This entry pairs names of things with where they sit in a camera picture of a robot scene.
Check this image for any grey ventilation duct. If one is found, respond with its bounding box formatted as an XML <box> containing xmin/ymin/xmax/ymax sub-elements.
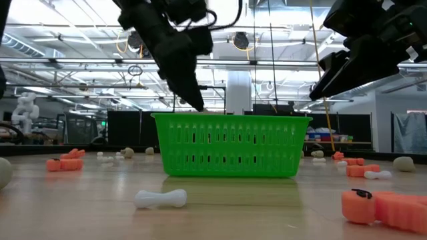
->
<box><xmin>1</xmin><ymin>31</ymin><xmax>46</xmax><ymax>57</ymax></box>

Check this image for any green plastic basket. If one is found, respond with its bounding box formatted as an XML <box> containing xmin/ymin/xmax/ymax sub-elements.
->
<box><xmin>150</xmin><ymin>112</ymin><xmax>314</xmax><ymax>178</ymax></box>

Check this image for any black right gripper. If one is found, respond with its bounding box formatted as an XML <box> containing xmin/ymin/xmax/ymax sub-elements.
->
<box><xmin>309</xmin><ymin>0</ymin><xmax>410</xmax><ymax>101</ymax></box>

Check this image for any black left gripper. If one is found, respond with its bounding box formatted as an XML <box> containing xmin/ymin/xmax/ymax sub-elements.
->
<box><xmin>113</xmin><ymin>0</ymin><xmax>214</xmax><ymax>112</ymax></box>

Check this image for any black background monitor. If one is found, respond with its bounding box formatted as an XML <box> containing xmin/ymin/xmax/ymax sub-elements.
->
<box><xmin>252</xmin><ymin>103</ymin><xmax>295</xmax><ymax>116</ymax></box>

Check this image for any black metal stand frame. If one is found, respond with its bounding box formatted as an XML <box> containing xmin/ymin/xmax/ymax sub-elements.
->
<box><xmin>172</xmin><ymin>85</ymin><xmax>227</xmax><ymax>114</ymax></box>

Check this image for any black left camera cable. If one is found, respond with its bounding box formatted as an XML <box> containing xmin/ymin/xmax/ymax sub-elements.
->
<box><xmin>181</xmin><ymin>0</ymin><xmax>244</xmax><ymax>33</ymax></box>

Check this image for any yellow hanging cable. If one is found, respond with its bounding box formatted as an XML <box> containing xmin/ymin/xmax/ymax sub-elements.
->
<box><xmin>308</xmin><ymin>0</ymin><xmax>336</xmax><ymax>152</ymax></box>

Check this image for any wooden shelf board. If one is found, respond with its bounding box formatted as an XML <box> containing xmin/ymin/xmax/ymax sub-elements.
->
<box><xmin>304</xmin><ymin>141</ymin><xmax>372</xmax><ymax>145</ymax></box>

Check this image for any white building column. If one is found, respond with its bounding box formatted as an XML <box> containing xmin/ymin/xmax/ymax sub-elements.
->
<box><xmin>226</xmin><ymin>70</ymin><xmax>253</xmax><ymax>115</ymax></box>

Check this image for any thin black hanging cable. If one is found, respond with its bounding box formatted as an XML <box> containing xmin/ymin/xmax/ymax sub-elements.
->
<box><xmin>252</xmin><ymin>0</ymin><xmax>258</xmax><ymax>114</ymax></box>

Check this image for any grey hanging cloth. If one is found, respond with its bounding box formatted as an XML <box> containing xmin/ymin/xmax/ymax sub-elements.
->
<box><xmin>393</xmin><ymin>112</ymin><xmax>427</xmax><ymax>154</ymax></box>

